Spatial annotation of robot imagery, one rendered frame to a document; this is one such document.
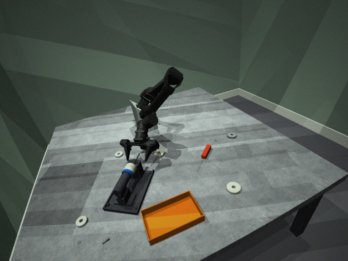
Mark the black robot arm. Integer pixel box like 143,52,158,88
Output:
136,66,184,131

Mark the orange shallow tray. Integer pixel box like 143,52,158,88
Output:
140,191,205,246

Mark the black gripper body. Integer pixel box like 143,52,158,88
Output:
120,129,159,149

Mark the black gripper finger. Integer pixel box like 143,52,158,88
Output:
145,145,156,162
122,145,131,161

